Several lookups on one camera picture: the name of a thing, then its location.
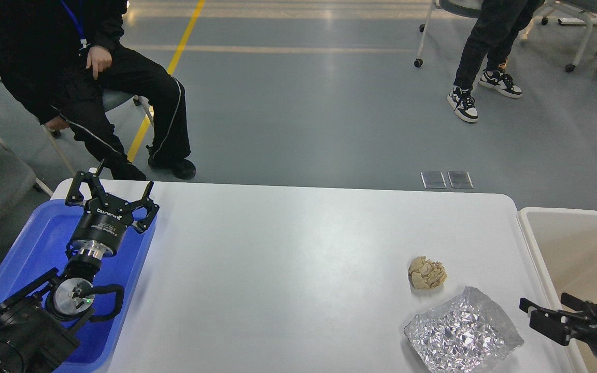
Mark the person with black-white sneakers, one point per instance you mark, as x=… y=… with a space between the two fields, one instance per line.
x=492 y=37

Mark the crumpled beige paper ball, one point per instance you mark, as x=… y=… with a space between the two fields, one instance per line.
x=426 y=274

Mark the metal floor plate left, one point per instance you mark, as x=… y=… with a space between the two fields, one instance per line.
x=433 y=180

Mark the chair under seated person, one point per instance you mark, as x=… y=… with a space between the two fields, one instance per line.
x=111 y=100

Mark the beige plastic bin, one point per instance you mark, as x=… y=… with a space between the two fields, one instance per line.
x=563 y=247

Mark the seated person in black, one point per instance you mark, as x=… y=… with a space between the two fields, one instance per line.
x=58 y=57

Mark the silver foil bag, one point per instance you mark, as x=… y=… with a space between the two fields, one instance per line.
x=468 y=333

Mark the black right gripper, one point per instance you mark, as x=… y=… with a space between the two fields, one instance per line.
x=563 y=326

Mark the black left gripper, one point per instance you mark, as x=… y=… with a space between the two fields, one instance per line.
x=102 y=224

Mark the metal floor plate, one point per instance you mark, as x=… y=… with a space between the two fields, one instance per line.
x=460 y=180
x=433 y=180

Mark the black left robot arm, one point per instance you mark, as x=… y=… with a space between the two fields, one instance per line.
x=67 y=282

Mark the blue plastic tray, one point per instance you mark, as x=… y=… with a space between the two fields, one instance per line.
x=41 y=246

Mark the grey chair far right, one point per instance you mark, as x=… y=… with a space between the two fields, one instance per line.
x=583 y=11

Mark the metal floor plate right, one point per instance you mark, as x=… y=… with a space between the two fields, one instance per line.
x=460 y=180

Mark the grey wheeled chair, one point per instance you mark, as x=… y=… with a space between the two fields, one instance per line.
x=437 y=14

